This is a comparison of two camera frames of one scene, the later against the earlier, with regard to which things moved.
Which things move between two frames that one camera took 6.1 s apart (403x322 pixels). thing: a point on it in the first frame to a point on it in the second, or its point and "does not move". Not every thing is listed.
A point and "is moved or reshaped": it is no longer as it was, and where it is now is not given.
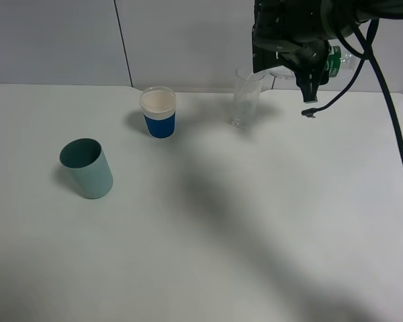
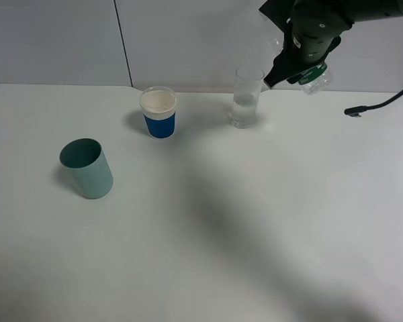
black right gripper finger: [309, 80] to [285, 66]
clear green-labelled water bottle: [340, 62] is moved or reshaped
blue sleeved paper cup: [158, 104] does not move
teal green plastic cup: [84, 159] does not move
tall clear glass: [248, 86] does not move
